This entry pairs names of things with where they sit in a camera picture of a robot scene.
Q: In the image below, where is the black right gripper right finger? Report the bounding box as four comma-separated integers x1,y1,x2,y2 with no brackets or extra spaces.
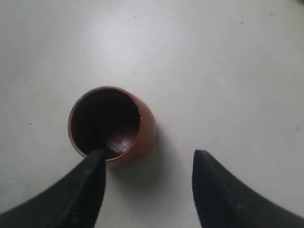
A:
192,150,304,228

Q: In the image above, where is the brown wooden cup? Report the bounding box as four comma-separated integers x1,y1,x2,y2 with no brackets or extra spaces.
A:
67,86,157,167

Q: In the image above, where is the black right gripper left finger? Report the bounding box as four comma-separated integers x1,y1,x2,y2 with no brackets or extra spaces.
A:
0,150,106,228

